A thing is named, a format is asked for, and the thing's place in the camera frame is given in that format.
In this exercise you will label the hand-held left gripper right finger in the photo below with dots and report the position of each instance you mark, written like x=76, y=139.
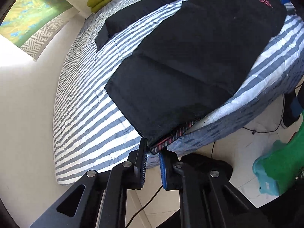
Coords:
x=162, y=171

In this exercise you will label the blue white striped bed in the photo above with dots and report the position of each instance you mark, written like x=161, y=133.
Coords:
x=87, y=104

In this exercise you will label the green plastic bag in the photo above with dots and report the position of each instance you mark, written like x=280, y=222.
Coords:
x=282, y=166

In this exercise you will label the landscape wall hanging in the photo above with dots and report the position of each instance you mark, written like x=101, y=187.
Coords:
x=30, y=21

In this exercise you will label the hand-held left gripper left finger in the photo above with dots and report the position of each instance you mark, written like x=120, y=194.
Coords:
x=143, y=168

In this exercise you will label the black garment pink logo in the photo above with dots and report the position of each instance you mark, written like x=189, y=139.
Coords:
x=194, y=59

